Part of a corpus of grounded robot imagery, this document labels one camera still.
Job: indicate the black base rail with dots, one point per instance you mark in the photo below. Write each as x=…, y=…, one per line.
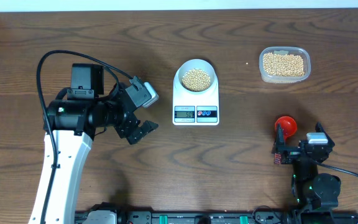
x=111, y=213

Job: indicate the light blue bowl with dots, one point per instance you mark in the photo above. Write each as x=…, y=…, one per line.
x=196, y=64

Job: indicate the pile of soybeans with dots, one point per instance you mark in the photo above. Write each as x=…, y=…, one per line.
x=288, y=65

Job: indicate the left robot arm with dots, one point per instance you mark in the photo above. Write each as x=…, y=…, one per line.
x=70, y=125

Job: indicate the clear plastic container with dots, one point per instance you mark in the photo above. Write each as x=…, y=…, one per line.
x=283, y=51

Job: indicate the red measuring scoop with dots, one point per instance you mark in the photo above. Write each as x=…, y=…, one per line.
x=289, y=127

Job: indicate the soybeans in bowl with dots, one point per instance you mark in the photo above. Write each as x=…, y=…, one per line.
x=196, y=80

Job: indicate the white digital kitchen scale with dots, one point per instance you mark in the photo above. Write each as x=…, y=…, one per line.
x=195, y=109

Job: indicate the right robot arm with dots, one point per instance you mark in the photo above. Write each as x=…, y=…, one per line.
x=314, y=191

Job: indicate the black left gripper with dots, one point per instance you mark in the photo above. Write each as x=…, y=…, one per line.
x=125, y=128

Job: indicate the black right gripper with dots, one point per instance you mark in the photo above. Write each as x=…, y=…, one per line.
x=291, y=153

